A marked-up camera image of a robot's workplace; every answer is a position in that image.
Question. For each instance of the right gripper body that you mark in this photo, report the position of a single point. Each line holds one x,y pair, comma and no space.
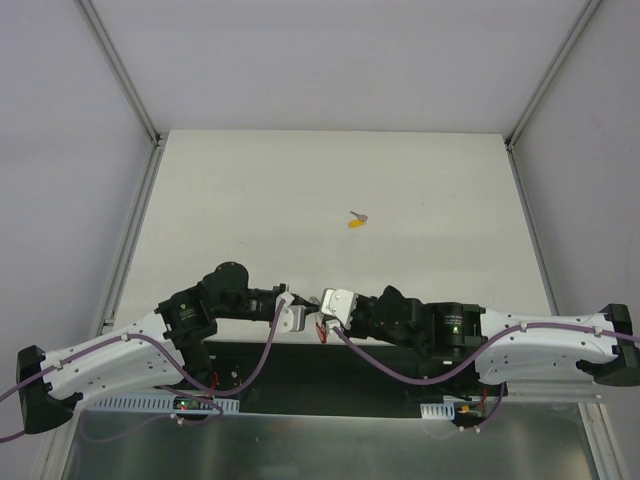
362,310

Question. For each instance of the red grey carabiner keyring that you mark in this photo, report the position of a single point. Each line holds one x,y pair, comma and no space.
322,332

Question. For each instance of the key with yellow tag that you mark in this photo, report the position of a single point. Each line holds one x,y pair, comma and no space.
358,220

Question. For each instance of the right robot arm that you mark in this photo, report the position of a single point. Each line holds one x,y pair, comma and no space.
473,344

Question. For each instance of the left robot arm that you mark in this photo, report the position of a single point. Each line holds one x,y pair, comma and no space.
163,348

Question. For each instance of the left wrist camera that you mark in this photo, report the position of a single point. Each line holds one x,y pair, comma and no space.
290,314

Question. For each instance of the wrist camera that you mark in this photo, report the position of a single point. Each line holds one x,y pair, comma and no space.
290,314
337,306

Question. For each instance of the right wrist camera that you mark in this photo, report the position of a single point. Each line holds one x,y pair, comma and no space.
337,306

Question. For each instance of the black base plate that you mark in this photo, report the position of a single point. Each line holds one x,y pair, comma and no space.
332,380

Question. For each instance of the right white cable duct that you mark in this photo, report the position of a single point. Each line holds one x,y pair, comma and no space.
438,411

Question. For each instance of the white cable duct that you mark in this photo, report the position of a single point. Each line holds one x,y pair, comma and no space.
438,411
152,403

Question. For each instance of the left white cable duct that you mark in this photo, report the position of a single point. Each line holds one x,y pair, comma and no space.
152,403

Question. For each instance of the left aluminium frame post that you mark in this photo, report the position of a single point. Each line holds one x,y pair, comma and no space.
108,49

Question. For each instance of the aluminium frame post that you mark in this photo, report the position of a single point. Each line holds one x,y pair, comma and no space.
562,55
108,49

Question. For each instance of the right aluminium frame post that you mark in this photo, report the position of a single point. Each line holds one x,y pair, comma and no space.
562,55

